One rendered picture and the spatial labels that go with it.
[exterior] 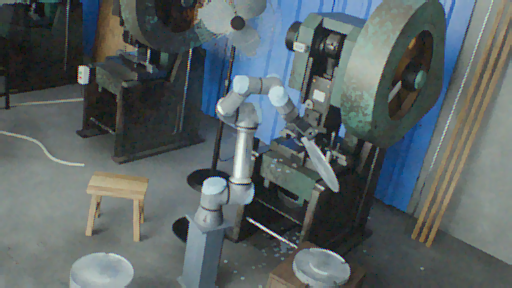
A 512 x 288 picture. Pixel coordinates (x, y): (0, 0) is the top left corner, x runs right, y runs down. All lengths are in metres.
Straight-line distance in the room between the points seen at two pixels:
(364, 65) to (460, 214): 2.00
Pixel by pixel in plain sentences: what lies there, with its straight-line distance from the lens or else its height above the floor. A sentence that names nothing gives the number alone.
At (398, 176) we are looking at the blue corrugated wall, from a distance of 4.19.
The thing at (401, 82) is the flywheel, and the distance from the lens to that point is 2.74.
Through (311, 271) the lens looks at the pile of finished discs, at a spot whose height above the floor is 0.39.
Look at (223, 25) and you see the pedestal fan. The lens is 3.43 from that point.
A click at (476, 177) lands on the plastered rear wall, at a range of 4.02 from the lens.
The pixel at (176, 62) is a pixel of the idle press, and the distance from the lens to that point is 4.23.
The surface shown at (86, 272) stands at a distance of 2.53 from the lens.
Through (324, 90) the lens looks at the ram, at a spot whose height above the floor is 1.11.
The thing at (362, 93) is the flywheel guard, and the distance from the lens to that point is 2.46.
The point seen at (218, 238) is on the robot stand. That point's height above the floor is 0.38.
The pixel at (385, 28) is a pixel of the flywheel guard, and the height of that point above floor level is 1.58.
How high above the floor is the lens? 1.92
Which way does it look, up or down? 23 degrees down
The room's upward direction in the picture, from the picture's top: 11 degrees clockwise
